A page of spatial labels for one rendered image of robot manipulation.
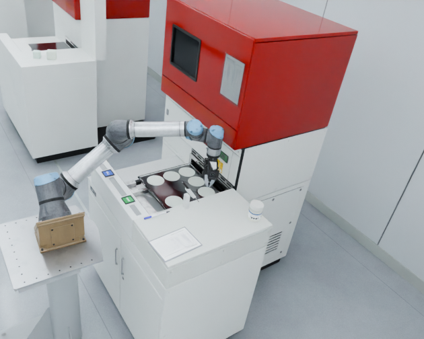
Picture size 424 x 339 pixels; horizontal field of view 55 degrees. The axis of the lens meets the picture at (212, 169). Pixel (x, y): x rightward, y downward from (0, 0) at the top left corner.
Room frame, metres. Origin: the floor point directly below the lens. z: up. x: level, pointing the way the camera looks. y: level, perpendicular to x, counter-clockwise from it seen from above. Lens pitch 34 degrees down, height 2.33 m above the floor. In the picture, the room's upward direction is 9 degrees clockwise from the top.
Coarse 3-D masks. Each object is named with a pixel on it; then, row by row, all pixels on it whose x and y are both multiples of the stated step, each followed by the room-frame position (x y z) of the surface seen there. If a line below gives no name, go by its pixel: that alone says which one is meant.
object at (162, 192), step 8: (176, 168) 2.10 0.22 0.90; (192, 168) 2.13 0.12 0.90; (144, 176) 1.96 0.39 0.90; (184, 176) 2.03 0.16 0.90; (192, 176) 2.04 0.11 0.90; (200, 176) 2.05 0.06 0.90; (168, 184) 1.92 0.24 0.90; (176, 184) 1.93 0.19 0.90; (160, 192) 1.83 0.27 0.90; (168, 192) 1.85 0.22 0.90; (176, 192) 1.86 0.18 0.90; (184, 192) 1.87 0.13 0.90; (216, 192) 1.92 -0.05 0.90; (160, 200) 1.77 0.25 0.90; (192, 200) 1.81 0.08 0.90; (168, 208) 1.71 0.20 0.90
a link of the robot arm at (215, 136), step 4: (212, 128) 1.85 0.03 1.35; (216, 128) 1.86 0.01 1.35; (220, 128) 1.86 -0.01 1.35; (208, 132) 1.85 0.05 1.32; (212, 132) 1.84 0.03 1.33; (216, 132) 1.83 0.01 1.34; (220, 132) 1.84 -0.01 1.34; (208, 136) 1.83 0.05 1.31; (212, 136) 1.83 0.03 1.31; (216, 136) 1.83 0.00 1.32; (220, 136) 1.84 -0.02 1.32; (208, 140) 1.83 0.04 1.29; (212, 140) 1.83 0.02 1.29; (216, 140) 1.83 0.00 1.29; (220, 140) 1.84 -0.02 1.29; (208, 144) 1.85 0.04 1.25; (212, 144) 1.83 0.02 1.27; (216, 144) 1.83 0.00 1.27; (220, 144) 1.84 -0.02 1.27; (212, 148) 1.83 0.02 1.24; (216, 148) 1.83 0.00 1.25; (220, 148) 1.85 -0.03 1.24
